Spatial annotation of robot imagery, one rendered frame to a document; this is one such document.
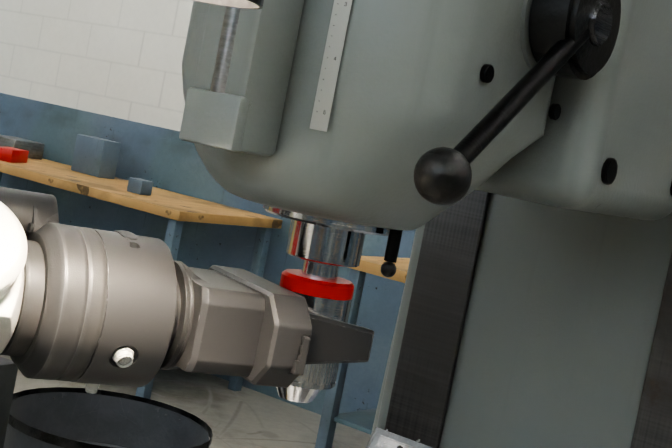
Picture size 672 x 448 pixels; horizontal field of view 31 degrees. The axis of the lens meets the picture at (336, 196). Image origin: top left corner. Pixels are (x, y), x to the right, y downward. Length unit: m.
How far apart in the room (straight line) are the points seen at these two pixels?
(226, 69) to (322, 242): 0.14
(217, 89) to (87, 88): 6.49
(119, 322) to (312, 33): 0.19
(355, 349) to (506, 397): 0.38
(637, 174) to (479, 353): 0.32
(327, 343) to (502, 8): 0.23
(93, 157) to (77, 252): 5.89
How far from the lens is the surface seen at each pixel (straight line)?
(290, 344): 0.70
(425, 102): 0.66
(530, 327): 1.11
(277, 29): 0.66
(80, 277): 0.67
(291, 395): 0.77
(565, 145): 0.80
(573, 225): 1.09
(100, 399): 3.05
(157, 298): 0.68
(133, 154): 6.81
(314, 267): 0.76
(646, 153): 0.88
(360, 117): 0.66
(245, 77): 0.65
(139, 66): 6.87
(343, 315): 0.76
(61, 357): 0.68
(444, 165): 0.61
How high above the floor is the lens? 1.36
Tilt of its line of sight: 3 degrees down
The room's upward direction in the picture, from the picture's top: 11 degrees clockwise
